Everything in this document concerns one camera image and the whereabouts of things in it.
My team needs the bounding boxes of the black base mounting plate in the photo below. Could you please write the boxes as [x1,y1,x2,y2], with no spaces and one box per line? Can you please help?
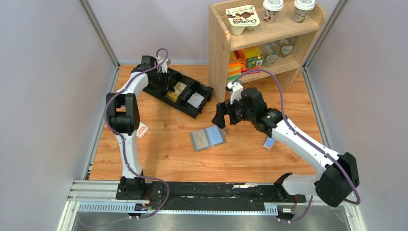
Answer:
[116,181,306,212]

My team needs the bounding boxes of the white pink card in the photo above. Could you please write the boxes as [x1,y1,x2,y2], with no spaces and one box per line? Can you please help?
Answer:
[136,122,150,139]

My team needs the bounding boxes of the orange snack bag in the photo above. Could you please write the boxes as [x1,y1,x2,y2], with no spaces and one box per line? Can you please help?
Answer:
[228,51,244,72]

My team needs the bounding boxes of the colourful sticky note stack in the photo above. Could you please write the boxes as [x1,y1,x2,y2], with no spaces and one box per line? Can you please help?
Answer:
[227,61,241,83]

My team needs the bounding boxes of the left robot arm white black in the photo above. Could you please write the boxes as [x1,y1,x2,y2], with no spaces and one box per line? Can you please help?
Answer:
[104,55,170,195]

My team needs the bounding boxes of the blue card on table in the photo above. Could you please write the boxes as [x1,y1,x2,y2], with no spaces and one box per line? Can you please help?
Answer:
[263,137,275,151]

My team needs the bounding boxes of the grey card in tray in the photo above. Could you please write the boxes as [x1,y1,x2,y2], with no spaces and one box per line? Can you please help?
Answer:
[187,92,204,109]

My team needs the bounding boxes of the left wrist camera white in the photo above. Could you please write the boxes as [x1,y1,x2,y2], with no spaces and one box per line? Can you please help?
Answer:
[155,56,171,73]

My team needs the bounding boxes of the black organizer tray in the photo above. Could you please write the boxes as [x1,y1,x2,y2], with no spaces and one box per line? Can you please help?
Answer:
[143,68,213,118]

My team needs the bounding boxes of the tan cards in tray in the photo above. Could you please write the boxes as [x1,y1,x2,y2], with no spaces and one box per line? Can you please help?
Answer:
[165,82,187,103]

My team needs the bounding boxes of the right paper coffee cup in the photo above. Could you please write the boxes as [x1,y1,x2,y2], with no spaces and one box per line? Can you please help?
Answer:
[292,0,315,23]

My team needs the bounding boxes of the Chobani yogurt pack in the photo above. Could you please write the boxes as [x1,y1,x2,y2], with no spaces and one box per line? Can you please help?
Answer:
[225,5,260,35]

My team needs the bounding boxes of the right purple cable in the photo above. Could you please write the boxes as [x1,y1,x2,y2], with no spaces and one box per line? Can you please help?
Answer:
[231,68,361,223]

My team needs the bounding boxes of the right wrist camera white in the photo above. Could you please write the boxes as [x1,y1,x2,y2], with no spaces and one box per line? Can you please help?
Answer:
[226,82,243,104]

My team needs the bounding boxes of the right glass jar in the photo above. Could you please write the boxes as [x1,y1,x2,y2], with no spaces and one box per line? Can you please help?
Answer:
[278,36,297,58]

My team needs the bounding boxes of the glass jar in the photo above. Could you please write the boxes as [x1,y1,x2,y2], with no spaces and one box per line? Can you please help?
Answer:
[262,41,280,66]
[278,36,297,58]

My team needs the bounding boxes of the paper coffee cup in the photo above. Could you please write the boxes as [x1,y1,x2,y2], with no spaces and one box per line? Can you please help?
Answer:
[263,0,284,23]
[292,0,315,23]

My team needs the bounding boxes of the wooden shelf unit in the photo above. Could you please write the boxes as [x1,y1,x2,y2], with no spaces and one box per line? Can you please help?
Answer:
[208,0,328,104]

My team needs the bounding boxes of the aluminium frame rail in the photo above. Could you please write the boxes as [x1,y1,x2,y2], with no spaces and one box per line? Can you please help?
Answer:
[67,180,359,215]

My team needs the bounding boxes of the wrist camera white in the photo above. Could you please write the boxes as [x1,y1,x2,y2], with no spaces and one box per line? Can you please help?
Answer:
[226,82,243,104]
[155,56,171,73]

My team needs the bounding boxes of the left paper coffee cup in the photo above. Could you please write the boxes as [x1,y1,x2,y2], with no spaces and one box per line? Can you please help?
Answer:
[263,0,284,23]

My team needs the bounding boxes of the left glass jar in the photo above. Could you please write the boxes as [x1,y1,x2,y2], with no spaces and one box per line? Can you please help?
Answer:
[262,41,280,66]

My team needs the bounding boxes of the green yellow box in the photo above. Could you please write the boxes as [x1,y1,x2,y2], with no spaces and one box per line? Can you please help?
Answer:
[238,46,264,69]

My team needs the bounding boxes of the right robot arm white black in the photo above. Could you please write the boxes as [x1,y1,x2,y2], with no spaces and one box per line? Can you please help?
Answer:
[212,84,359,207]

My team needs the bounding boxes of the red flat packet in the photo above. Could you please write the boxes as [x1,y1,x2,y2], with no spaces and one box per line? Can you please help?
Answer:
[241,66,260,74]

